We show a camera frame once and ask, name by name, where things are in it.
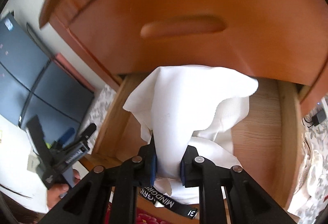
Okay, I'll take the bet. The dark blue panel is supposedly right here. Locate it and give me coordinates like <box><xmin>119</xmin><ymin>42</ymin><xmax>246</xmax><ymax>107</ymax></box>
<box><xmin>1</xmin><ymin>13</ymin><xmax>95</xmax><ymax>143</ymax></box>

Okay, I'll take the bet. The closed upper wooden drawer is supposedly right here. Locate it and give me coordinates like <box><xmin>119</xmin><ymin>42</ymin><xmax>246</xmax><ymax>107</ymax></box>
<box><xmin>67</xmin><ymin>0</ymin><xmax>328</xmax><ymax>87</ymax></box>

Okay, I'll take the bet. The open lower wooden drawer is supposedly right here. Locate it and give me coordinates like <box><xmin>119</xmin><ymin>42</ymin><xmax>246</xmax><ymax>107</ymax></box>
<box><xmin>81</xmin><ymin>74</ymin><xmax>302</xmax><ymax>209</ymax></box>

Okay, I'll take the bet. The white plain cloth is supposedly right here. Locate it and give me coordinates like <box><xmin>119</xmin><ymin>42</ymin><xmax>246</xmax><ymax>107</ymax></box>
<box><xmin>124</xmin><ymin>65</ymin><xmax>259</xmax><ymax>205</ymax></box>

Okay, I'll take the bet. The black charger with cable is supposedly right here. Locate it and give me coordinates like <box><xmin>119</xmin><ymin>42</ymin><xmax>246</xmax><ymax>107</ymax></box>
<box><xmin>304</xmin><ymin>108</ymin><xmax>327</xmax><ymax>128</ymax></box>

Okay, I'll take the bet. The brown wooden nightstand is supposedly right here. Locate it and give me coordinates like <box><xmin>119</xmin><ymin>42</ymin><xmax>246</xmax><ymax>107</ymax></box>
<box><xmin>39</xmin><ymin>0</ymin><xmax>327</xmax><ymax>208</ymax></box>

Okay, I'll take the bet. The black mindgrip strap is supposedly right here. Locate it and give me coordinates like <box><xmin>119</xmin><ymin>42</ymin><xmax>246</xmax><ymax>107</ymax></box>
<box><xmin>139</xmin><ymin>186</ymin><xmax>199</xmax><ymax>220</ymax></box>

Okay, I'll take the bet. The left hand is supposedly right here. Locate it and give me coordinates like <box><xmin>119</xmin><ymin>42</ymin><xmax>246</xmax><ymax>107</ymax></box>
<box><xmin>47</xmin><ymin>183</ymin><xmax>69</xmax><ymax>210</ymax></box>

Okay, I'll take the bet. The red floral fabric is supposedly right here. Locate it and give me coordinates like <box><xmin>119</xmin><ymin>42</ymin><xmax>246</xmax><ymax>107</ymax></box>
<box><xmin>104</xmin><ymin>202</ymin><xmax>167</xmax><ymax>224</ymax></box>

